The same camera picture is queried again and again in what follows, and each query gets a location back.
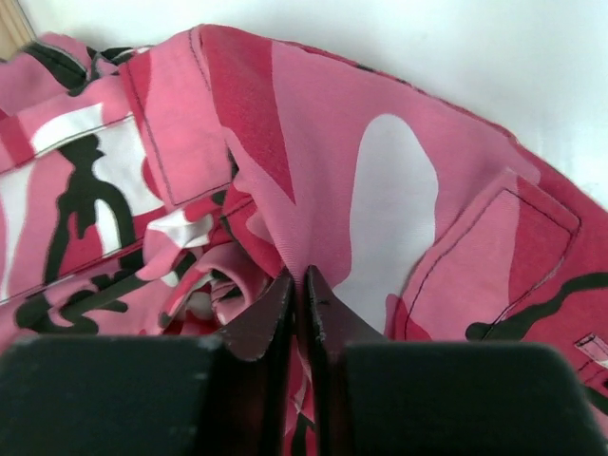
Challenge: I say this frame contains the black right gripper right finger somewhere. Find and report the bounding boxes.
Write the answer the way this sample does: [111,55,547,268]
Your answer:
[303,266,607,455]

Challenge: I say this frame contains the wooden clothes rack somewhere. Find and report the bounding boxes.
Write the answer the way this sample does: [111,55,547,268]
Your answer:
[0,0,35,60]

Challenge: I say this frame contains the pink camouflage trousers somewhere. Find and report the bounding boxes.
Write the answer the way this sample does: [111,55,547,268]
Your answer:
[1,25,607,455]

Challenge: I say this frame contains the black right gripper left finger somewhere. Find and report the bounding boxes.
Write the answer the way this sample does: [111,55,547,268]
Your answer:
[1,273,294,455]

